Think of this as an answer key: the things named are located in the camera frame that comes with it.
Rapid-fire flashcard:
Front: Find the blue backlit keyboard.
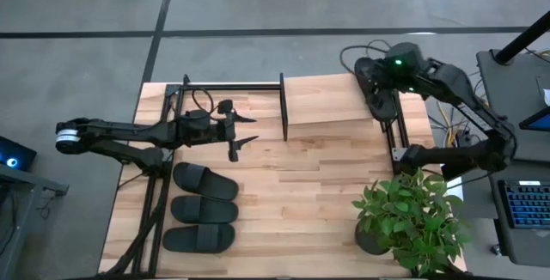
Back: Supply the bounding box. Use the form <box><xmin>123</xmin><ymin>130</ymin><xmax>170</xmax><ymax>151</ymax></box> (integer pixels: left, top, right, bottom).
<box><xmin>498</xmin><ymin>180</ymin><xmax>550</xmax><ymax>229</ymax></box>

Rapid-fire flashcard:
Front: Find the black rubber slide sandal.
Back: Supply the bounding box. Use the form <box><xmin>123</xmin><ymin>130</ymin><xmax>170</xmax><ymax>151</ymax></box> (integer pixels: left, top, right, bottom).
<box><xmin>354</xmin><ymin>56</ymin><xmax>400</xmax><ymax>123</ymax></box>
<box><xmin>172</xmin><ymin>161</ymin><xmax>240</xmax><ymax>202</ymax></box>
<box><xmin>170</xmin><ymin>194</ymin><xmax>240</xmax><ymax>225</ymax></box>
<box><xmin>162</xmin><ymin>222</ymin><xmax>236</xmax><ymax>254</ymax></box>

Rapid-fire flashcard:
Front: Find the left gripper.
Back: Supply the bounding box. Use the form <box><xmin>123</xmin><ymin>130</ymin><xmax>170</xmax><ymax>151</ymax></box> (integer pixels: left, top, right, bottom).
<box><xmin>212</xmin><ymin>108</ymin><xmax>260</xmax><ymax>163</ymax></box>

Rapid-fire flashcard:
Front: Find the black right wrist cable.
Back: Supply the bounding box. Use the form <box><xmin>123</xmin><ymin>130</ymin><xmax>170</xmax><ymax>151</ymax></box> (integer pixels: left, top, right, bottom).
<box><xmin>339</xmin><ymin>39</ymin><xmax>390</xmax><ymax>76</ymax></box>

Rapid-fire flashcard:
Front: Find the black pole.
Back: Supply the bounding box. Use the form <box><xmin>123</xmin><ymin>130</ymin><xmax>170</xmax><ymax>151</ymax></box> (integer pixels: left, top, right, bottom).
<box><xmin>492</xmin><ymin>9</ymin><xmax>550</xmax><ymax>66</ymax></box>

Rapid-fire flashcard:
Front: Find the white sheet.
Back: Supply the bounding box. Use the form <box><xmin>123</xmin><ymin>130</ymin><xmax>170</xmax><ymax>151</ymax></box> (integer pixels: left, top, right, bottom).
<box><xmin>446</xmin><ymin>176</ymin><xmax>465</xmax><ymax>202</ymax></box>

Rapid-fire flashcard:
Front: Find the green leafy plant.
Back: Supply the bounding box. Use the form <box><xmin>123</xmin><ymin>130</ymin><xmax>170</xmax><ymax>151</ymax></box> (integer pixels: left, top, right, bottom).
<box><xmin>351</xmin><ymin>167</ymin><xmax>474</xmax><ymax>277</ymax></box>

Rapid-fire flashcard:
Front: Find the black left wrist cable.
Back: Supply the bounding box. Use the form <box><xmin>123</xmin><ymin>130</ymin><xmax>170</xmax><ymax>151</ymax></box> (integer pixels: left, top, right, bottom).
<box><xmin>191</xmin><ymin>86</ymin><xmax>216</xmax><ymax>120</ymax></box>

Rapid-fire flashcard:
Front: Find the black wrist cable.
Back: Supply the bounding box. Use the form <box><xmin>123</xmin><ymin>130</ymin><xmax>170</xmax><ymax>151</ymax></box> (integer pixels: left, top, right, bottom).
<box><xmin>191</xmin><ymin>86</ymin><xmax>216</xmax><ymax>120</ymax></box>
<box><xmin>339</xmin><ymin>39</ymin><xmax>390</xmax><ymax>76</ymax></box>

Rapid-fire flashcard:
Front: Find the grey metal cart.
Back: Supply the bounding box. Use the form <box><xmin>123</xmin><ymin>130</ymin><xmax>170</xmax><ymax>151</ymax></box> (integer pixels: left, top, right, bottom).
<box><xmin>0</xmin><ymin>163</ymin><xmax>70</xmax><ymax>280</ymax></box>

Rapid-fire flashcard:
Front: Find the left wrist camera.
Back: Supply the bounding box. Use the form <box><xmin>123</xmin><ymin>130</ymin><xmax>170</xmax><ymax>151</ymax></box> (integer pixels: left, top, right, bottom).
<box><xmin>217</xmin><ymin>98</ymin><xmax>235</xmax><ymax>116</ymax></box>

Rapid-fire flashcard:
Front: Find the grey desk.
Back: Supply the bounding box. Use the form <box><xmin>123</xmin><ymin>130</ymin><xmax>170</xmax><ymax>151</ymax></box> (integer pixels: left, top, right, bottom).
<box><xmin>475</xmin><ymin>48</ymin><xmax>550</xmax><ymax>268</ymax></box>

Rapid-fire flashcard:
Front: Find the black device with blue light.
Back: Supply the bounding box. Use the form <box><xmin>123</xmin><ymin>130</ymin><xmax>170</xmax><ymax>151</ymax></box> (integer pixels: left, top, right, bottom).
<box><xmin>0</xmin><ymin>136</ymin><xmax>38</xmax><ymax>173</ymax></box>

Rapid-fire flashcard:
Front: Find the black plant pot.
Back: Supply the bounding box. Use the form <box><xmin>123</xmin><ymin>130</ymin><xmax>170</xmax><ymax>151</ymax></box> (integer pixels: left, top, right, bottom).
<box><xmin>354</xmin><ymin>219</ymin><xmax>392</xmax><ymax>256</ymax></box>

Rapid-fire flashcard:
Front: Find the tablet with blue screen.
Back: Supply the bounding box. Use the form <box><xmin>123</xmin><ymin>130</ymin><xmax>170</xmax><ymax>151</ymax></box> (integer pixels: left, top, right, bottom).
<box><xmin>518</xmin><ymin>107</ymin><xmax>550</xmax><ymax>132</ymax></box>

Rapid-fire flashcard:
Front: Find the wooden shelf with black frame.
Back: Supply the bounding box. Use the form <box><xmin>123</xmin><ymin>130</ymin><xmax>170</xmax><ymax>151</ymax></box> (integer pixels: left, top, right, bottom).
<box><xmin>278</xmin><ymin>72</ymin><xmax>388</xmax><ymax>143</ymax></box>

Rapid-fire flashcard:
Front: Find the yellow cable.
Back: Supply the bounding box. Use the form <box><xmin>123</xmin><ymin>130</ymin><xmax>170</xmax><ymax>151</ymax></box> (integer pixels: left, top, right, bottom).
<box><xmin>436</xmin><ymin>93</ymin><xmax>489</xmax><ymax>148</ymax></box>

